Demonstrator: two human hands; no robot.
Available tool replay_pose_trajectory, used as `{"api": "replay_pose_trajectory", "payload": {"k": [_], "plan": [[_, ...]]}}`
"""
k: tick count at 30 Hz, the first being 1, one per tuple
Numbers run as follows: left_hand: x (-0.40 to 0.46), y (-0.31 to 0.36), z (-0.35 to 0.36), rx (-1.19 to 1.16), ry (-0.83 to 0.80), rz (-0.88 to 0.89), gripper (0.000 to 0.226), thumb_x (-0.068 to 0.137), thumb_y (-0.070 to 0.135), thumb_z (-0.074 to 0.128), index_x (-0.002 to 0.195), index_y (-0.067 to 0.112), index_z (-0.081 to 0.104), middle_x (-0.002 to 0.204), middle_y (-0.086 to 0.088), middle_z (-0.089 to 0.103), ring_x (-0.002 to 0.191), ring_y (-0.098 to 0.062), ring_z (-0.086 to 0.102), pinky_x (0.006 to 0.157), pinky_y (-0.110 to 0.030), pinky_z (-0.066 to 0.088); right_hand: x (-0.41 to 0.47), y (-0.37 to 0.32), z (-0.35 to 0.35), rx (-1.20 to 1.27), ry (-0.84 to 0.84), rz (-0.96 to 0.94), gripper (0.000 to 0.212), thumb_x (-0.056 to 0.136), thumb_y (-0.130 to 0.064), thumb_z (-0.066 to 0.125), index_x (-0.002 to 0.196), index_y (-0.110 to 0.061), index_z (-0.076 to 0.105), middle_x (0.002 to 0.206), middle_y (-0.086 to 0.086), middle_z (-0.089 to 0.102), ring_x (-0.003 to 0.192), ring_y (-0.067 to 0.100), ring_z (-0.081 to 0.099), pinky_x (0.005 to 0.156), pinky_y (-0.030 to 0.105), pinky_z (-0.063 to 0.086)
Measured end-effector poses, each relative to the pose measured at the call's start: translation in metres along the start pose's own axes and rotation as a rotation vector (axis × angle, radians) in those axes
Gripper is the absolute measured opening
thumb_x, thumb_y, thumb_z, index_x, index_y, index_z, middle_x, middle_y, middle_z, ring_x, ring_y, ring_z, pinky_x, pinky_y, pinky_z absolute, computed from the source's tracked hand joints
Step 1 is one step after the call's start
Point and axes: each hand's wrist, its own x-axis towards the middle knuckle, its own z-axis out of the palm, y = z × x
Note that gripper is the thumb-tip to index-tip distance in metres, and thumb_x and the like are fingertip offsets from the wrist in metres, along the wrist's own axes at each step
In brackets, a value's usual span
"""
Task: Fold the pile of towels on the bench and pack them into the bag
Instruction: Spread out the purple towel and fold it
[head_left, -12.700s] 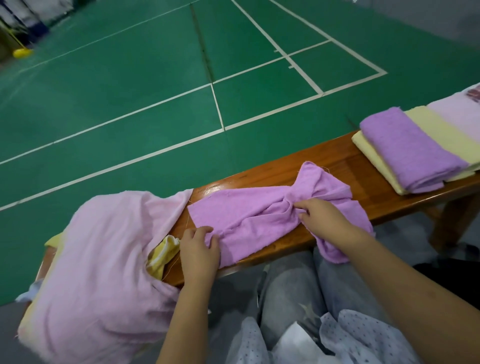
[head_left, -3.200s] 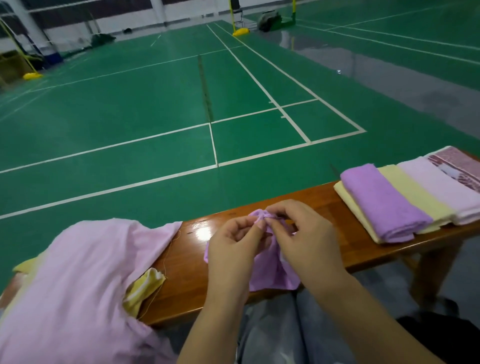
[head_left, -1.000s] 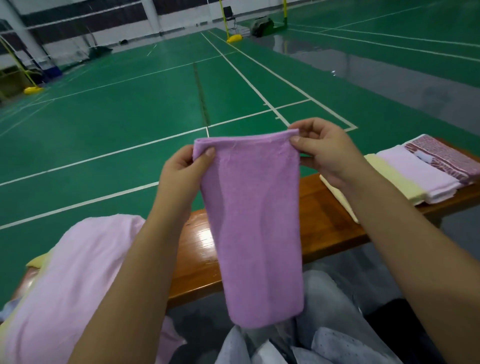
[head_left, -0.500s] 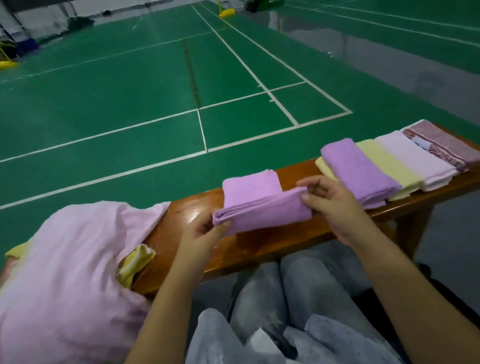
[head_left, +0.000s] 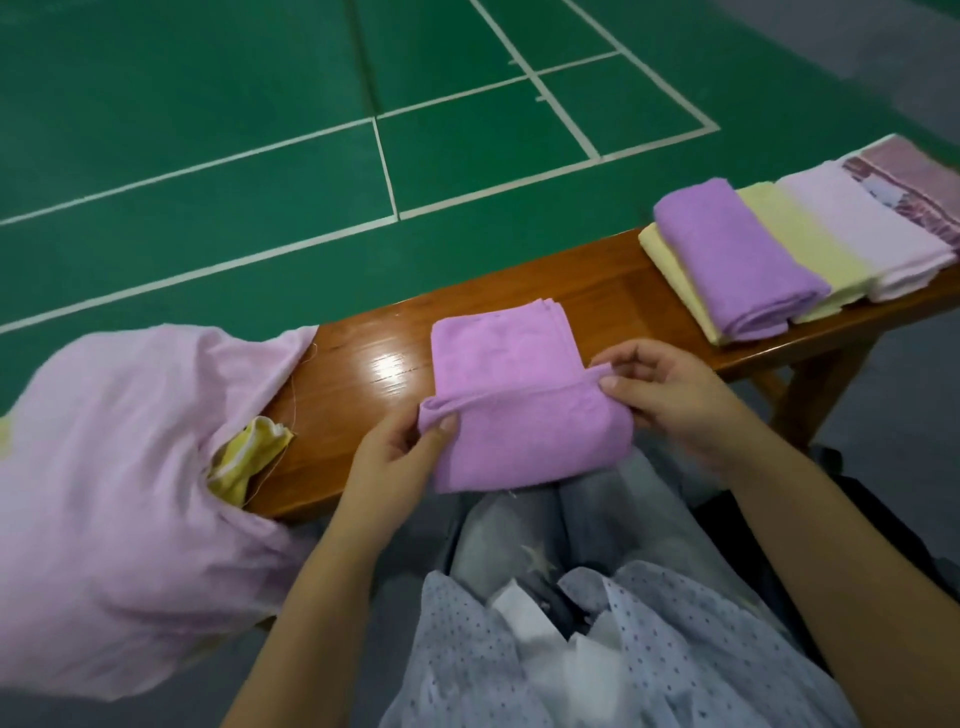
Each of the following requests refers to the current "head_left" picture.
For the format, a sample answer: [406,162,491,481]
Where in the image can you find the person's right hand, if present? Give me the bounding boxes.
[589,337,761,476]

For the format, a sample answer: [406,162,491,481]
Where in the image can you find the person's right forearm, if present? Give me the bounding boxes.
[720,450,960,728]

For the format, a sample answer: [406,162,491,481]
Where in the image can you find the brown wooden bench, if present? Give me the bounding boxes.
[247,142,960,522]

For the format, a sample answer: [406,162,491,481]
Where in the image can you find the pale yellow towel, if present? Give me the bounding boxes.
[736,181,879,324]
[637,222,725,347]

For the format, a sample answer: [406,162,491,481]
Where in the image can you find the person's grey trousers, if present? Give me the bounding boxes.
[450,450,782,632]

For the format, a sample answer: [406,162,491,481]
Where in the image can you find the person's left forearm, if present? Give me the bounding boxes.
[222,525,399,728]

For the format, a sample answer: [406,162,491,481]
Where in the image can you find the person's left hand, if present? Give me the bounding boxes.
[333,393,462,551]

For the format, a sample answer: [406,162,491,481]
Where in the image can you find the purple towel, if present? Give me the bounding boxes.
[652,177,831,345]
[417,297,636,495]

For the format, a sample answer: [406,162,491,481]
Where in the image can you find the yellow white striped cloth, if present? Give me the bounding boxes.
[205,415,296,509]

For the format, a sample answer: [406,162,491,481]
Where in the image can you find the light pink towel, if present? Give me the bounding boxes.
[775,160,957,302]
[0,322,320,702]

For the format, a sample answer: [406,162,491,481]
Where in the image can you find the red patterned towel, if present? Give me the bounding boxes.
[840,133,960,249]

